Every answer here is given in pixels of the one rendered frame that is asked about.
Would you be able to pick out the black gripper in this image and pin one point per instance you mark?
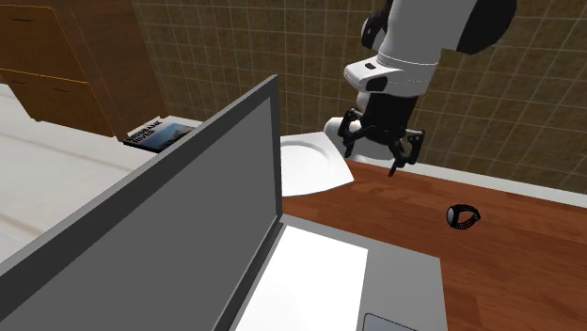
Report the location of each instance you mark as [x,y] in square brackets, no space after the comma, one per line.
[389,114]

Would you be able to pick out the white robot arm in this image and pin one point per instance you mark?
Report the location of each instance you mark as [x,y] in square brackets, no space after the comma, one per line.
[412,36]

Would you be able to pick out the white plate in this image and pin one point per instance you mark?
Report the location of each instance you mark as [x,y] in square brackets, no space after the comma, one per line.
[307,165]

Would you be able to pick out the black wristwatch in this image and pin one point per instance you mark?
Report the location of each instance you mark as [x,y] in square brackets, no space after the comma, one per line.
[463,217]

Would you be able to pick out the grey open laptop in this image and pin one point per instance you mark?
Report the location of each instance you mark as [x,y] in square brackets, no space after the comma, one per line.
[183,206]

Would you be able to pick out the dark blue book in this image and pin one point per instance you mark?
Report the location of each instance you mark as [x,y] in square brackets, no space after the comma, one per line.
[160,135]

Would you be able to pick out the brown wooden cabinet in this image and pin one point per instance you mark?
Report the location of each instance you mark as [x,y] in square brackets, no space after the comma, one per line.
[91,59]

